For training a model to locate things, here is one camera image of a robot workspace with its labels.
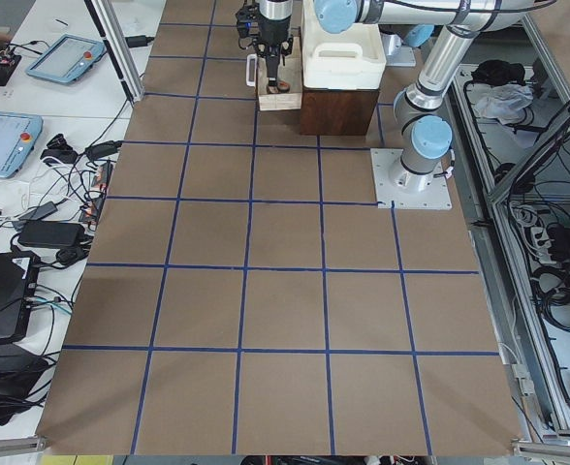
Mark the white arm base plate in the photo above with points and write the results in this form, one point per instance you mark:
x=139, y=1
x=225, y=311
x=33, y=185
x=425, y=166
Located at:
x=396, y=187

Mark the black laptop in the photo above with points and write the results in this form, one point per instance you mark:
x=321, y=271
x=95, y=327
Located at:
x=18, y=278

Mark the white crumpled cloth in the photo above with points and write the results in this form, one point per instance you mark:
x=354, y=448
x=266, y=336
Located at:
x=506, y=103

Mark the aluminium frame post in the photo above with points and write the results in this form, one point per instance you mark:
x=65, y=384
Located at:
x=108, y=27

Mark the blue teach pendant lower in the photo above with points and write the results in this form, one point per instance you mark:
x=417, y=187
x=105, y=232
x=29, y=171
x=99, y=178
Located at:
x=18, y=135

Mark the orange grey scissors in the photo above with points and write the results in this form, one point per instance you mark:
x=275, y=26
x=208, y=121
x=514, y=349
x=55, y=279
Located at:
x=280, y=87

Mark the blue teach pendant upper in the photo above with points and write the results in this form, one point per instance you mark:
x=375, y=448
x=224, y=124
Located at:
x=67, y=59

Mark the blue teach pendant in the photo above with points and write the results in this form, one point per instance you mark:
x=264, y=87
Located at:
x=67, y=59
x=18, y=135

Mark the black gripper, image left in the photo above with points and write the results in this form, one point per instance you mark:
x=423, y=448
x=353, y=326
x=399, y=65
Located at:
x=273, y=32

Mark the dark brown wooden cabinet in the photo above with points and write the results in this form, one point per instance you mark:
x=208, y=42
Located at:
x=326, y=112

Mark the white plastic tray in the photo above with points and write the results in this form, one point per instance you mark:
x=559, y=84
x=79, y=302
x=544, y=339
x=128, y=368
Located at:
x=338, y=53

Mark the black power brick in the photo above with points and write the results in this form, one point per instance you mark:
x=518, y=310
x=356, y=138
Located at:
x=54, y=235

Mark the silver robot arm, image left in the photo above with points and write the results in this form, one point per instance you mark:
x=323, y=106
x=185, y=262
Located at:
x=427, y=137

